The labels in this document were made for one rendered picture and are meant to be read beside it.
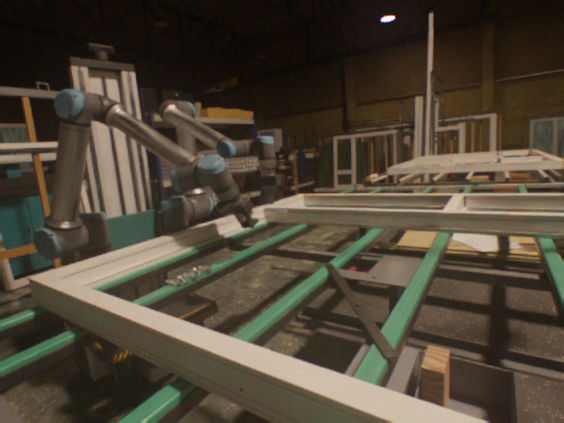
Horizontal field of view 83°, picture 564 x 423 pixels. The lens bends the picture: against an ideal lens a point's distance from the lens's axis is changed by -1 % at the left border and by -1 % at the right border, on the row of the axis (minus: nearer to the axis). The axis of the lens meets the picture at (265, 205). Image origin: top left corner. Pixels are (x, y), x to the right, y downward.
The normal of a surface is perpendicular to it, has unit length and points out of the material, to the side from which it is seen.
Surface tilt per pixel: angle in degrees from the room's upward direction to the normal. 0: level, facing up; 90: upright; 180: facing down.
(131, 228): 90
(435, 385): 90
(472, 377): 90
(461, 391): 90
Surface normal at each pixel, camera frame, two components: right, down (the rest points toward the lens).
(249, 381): -0.58, 0.18
